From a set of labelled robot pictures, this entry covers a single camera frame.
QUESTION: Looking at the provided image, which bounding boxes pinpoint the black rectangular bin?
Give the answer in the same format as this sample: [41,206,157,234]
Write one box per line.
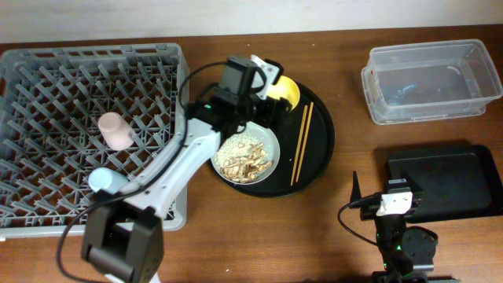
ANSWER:
[387,145,502,223]

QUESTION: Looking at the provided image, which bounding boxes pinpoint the grey plastic dishwasher rack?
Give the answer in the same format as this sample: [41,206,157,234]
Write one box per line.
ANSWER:
[1,43,189,240]

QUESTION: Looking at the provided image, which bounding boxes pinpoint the round black tray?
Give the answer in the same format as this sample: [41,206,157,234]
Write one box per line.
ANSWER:
[208,82,335,197]

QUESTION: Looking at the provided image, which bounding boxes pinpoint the clear plastic bin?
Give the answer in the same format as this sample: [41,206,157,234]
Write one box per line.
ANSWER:
[361,39,502,125]

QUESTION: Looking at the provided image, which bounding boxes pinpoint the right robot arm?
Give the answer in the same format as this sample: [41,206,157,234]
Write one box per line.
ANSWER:
[343,172,457,283]

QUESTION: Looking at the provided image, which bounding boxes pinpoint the left wooden chopstick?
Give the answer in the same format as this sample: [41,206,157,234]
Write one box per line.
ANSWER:
[290,105,308,186]

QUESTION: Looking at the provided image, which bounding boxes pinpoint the wooden chopstick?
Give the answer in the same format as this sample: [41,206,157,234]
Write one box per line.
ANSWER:
[294,102,314,183]
[290,105,308,186]

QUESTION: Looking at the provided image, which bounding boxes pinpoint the right wooden chopstick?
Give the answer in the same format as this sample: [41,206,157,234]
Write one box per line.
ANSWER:
[294,102,314,183]

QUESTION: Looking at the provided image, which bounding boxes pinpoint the food scraps on plate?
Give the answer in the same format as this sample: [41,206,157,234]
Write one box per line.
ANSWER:
[213,133,273,184]

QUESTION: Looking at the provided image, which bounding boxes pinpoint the light blue cup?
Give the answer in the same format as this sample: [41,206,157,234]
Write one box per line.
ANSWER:
[88,167,129,195]

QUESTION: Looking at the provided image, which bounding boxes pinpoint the yellow bowl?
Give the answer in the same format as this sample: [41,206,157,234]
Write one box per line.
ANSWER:
[267,75,300,110]

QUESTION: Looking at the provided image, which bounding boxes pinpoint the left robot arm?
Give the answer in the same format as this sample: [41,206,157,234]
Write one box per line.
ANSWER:
[81,55,292,282]

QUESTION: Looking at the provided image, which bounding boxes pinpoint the pink cup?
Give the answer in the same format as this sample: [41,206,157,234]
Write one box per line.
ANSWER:
[98,112,134,151]

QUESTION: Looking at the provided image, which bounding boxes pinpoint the grey plate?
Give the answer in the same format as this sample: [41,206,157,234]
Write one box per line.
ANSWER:
[211,122,281,186]

